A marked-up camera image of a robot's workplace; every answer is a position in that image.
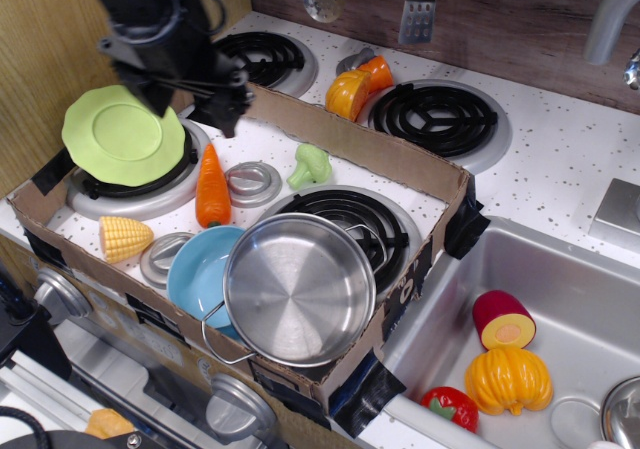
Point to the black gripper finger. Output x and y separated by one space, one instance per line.
222 105
154 96

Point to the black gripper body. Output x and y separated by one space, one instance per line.
168 42

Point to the green toy broccoli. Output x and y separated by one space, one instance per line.
312 166

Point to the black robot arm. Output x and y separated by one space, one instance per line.
160 47

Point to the stainless steel pot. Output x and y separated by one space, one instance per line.
298 290

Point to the green plastic plate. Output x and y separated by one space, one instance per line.
118 140

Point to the orange toy carrot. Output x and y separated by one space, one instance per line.
212 200

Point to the front left black burner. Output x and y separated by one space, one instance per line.
156 203

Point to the orange pumpkin half on stove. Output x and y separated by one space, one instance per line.
348 93

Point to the yellow toy corn cob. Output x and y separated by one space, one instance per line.
122 238

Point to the orange toy pepper piece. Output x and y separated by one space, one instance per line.
380 74

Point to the cardboard fence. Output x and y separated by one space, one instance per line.
349 391

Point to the light blue bowl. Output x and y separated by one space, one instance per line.
195 278

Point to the hanging metal spatula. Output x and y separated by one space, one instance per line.
417 22

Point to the front right black burner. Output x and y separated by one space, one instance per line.
383 229

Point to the back right black burner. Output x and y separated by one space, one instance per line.
453 120

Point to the grey stove knob left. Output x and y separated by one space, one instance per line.
60 298

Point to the grey stove knob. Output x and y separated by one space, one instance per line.
60 298
235 413

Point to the grey stove knob right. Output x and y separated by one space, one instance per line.
235 413

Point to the orange toy at bottom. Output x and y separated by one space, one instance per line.
107 423

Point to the red yellow toy fruit half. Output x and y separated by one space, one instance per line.
501 320

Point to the red toy strawberry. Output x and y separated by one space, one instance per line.
453 405

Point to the orange pumpkin half in sink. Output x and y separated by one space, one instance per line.
509 379

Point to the steel sink basin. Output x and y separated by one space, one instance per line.
586 310

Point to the grey faucet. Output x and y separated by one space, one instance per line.
605 30

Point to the steel lid in sink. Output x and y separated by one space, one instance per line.
619 414

